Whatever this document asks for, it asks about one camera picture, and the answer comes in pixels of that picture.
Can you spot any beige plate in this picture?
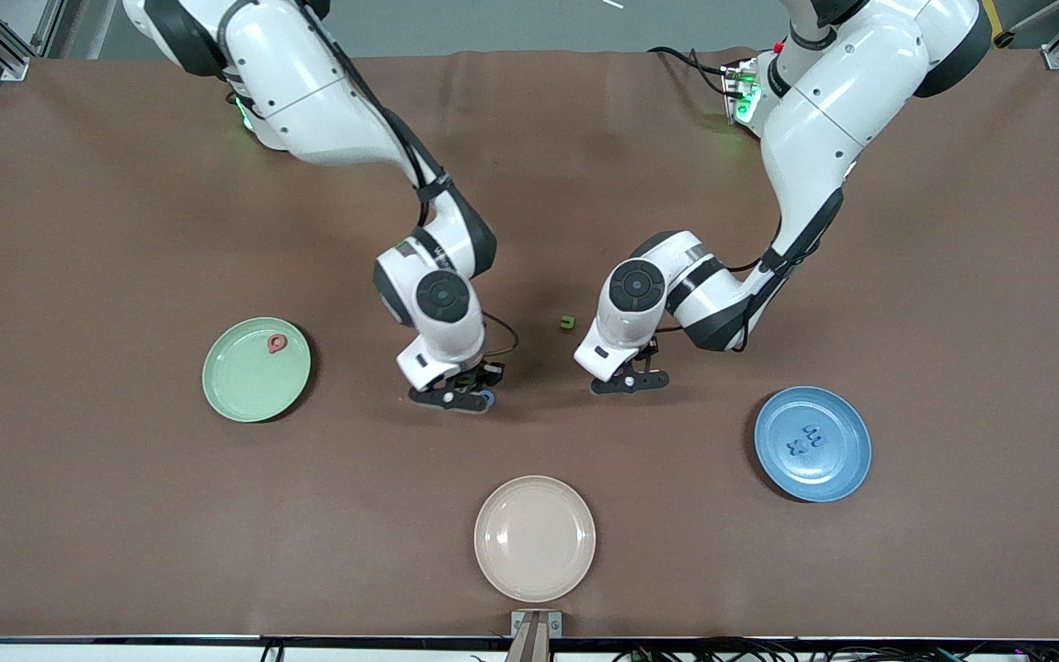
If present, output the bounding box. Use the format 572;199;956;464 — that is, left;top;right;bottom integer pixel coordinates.
474;475;597;604

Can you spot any light green plate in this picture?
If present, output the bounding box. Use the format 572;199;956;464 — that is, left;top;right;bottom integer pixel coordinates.
202;317;313;424

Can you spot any blue plate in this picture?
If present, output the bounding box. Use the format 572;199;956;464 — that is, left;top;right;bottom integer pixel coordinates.
754;386;872;503

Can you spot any brown table cover mat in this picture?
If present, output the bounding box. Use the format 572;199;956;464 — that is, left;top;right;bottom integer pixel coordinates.
0;46;1059;641

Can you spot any black rubber stand foot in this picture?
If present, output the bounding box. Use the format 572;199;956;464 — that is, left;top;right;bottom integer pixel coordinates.
992;0;1059;50

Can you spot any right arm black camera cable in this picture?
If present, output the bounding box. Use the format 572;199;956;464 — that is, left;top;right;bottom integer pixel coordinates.
346;55;520;357

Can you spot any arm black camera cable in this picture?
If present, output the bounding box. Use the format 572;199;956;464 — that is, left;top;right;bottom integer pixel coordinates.
656;184;817;356
346;55;520;357

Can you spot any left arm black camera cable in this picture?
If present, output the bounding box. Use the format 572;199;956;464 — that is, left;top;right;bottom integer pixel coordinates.
656;184;817;356

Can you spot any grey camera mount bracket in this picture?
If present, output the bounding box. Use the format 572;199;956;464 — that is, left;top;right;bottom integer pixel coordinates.
508;610;564;662

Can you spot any left arm base black cable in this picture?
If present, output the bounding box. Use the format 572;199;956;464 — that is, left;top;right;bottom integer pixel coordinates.
646;45;744;98

